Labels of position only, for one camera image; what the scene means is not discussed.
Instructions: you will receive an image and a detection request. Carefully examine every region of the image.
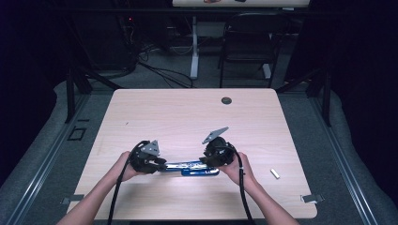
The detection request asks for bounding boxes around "person's left hand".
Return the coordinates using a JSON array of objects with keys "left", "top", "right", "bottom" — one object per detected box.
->
[{"left": 114, "top": 151, "right": 148, "bottom": 183}]

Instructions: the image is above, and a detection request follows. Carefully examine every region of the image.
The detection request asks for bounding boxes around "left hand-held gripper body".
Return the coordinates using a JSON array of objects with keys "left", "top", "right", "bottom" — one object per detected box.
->
[{"left": 130, "top": 140, "right": 164, "bottom": 174}]

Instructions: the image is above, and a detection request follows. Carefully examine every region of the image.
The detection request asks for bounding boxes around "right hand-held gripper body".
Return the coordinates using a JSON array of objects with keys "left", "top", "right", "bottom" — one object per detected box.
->
[{"left": 202, "top": 126, "right": 236, "bottom": 167}]

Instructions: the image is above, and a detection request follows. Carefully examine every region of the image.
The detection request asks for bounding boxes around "person's right hand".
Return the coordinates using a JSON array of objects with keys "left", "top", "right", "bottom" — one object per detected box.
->
[{"left": 218, "top": 152, "right": 256, "bottom": 189}]

